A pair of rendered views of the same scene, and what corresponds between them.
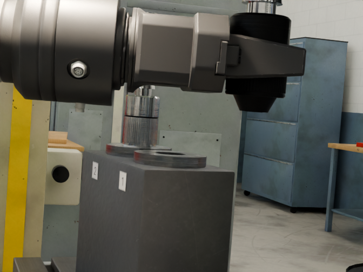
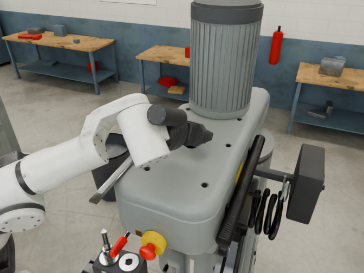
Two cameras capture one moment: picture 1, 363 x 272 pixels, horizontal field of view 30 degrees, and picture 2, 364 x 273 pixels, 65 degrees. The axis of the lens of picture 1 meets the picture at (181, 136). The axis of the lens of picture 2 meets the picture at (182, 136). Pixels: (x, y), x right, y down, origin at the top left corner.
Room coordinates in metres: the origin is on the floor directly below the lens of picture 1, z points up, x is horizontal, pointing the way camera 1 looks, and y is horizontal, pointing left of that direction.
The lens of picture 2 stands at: (0.12, 0.43, 2.32)
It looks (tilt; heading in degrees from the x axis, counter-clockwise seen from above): 33 degrees down; 312
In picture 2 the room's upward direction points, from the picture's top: straight up
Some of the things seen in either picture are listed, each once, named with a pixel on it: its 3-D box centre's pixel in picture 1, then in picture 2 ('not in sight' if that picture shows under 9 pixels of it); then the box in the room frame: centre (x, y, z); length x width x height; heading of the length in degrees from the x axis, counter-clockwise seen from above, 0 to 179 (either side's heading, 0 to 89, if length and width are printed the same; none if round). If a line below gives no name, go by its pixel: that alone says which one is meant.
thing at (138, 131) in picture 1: (140, 124); (108, 252); (0.92, 0.06, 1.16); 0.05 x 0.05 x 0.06
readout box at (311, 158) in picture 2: not in sight; (306, 183); (0.31, -0.45, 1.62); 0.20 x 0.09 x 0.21; 109
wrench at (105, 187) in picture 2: not in sight; (124, 167); (0.58, 0.13, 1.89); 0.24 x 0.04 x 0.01; 110
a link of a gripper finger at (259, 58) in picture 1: (264, 58); not in sight; (0.50, -0.06, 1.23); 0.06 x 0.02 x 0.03; 94
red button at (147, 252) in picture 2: not in sight; (148, 251); (0.45, 0.18, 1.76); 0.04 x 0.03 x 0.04; 19
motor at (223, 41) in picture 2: not in sight; (222, 58); (0.61, -0.29, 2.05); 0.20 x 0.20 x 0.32
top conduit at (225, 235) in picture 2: not in sight; (244, 179); (0.40, -0.14, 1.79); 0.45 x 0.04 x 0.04; 109
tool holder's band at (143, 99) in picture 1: (142, 99); (107, 247); (0.92, 0.06, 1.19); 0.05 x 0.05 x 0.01
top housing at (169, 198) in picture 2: not in sight; (193, 164); (0.53, -0.07, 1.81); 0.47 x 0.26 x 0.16; 109
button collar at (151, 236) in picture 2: not in sight; (153, 242); (0.45, 0.16, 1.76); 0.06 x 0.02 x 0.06; 19
